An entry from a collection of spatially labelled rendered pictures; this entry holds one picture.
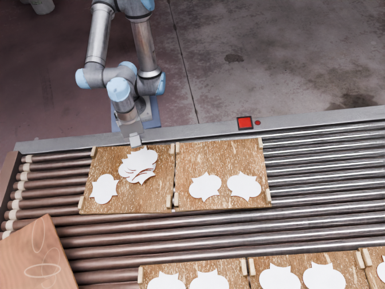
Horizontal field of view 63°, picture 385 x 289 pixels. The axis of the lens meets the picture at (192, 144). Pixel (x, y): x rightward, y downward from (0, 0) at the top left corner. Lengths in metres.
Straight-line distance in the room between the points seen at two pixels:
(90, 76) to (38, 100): 2.33
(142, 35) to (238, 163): 0.71
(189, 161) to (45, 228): 0.66
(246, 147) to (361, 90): 1.91
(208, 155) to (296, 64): 2.04
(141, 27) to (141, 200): 0.76
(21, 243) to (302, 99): 2.44
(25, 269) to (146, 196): 0.53
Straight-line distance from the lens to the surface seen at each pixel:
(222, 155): 1.47
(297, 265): 1.31
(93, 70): 1.24
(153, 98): 1.84
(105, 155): 1.59
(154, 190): 1.42
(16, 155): 1.80
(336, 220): 1.42
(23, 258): 1.40
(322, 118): 1.69
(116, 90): 1.09
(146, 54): 1.51
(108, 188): 1.47
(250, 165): 1.45
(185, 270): 1.28
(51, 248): 1.36
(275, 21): 3.86
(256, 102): 2.94
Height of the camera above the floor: 2.18
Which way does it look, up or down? 55 degrees down
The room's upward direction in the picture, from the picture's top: 10 degrees counter-clockwise
